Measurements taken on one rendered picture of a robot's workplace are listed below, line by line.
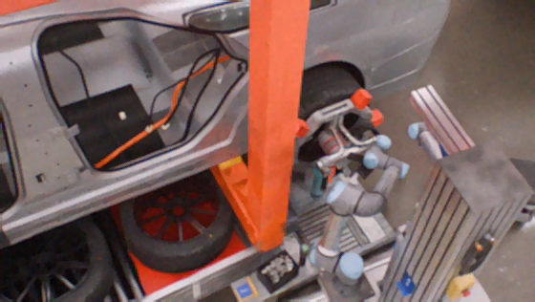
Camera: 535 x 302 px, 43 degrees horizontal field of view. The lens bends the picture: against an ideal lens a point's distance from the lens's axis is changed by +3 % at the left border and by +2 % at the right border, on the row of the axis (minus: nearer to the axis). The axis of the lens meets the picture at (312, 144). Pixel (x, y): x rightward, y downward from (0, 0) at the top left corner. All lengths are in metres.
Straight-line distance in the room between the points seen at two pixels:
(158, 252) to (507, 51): 3.46
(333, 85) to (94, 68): 1.43
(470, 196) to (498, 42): 3.71
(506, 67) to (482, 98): 0.44
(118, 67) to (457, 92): 2.68
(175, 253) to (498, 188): 2.05
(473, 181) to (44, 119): 1.84
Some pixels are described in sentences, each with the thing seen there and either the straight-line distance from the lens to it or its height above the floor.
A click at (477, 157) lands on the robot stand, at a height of 2.03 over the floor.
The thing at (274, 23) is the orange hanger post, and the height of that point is 2.30.
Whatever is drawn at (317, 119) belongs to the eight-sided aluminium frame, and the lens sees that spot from 3.62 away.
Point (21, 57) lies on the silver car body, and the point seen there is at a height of 1.86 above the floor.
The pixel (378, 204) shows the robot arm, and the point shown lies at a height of 1.42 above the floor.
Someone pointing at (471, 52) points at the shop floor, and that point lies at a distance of 5.83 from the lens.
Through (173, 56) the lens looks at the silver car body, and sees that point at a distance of 4.05.
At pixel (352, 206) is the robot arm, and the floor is 1.42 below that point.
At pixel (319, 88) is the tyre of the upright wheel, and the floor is 1.18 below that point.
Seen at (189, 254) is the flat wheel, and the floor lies 0.49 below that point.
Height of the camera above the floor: 3.94
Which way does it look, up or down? 53 degrees down
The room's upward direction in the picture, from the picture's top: 8 degrees clockwise
